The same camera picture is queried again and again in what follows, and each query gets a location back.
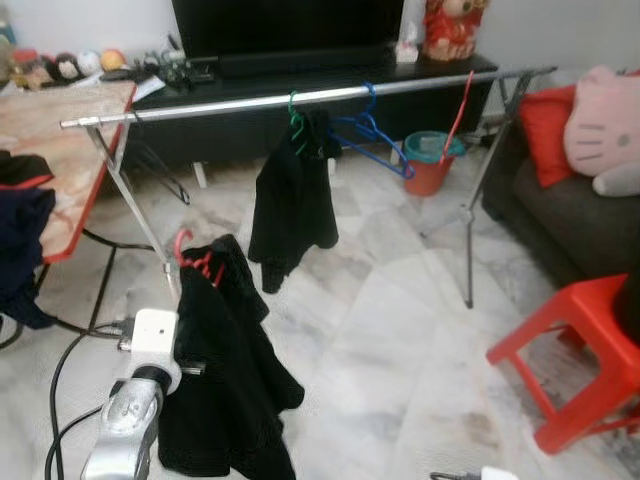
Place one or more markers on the orange round plush toy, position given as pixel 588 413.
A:
pixel 113 60

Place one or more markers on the red plastic stool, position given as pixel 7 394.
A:
pixel 590 300

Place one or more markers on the red cushion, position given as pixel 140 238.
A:
pixel 548 130

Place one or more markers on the black TV cabinet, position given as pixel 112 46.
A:
pixel 210 140

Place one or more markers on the red laughing Buddha statue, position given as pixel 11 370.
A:
pixel 450 35

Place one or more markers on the black television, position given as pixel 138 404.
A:
pixel 290 25

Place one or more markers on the green plastic hanger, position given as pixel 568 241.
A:
pixel 296 125

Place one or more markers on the orange bucket teal liner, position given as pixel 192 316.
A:
pixel 428 178

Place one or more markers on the black shirt ribbed collar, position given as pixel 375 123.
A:
pixel 230 400

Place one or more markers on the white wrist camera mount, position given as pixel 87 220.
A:
pixel 500 474
pixel 150 335

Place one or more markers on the white round plush toy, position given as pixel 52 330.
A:
pixel 89 62

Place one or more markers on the black shirt green logo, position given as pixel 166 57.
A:
pixel 295 210

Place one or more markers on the red lidded jar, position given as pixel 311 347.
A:
pixel 24 66

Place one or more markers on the red plastic hanger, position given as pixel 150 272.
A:
pixel 177 245
pixel 462 110

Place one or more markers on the white tissue box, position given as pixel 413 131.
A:
pixel 407 52

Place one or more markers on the steel clothes rack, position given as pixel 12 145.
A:
pixel 220 102

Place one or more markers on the green circuit board gadget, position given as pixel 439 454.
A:
pixel 185 68

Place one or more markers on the blue plastic hanger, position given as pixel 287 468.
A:
pixel 372 118

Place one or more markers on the navy blue garment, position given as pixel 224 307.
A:
pixel 25 240

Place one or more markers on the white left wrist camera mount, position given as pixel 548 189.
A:
pixel 150 335

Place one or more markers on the pink Hello Kitty pillow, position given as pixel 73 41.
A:
pixel 605 125

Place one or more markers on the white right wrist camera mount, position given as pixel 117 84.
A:
pixel 500 474

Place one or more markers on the dark grey sofa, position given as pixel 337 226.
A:
pixel 570 230

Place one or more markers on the black mouse plush toy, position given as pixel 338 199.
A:
pixel 47 68
pixel 68 66

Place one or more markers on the pink marble folding table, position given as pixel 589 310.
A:
pixel 60 140

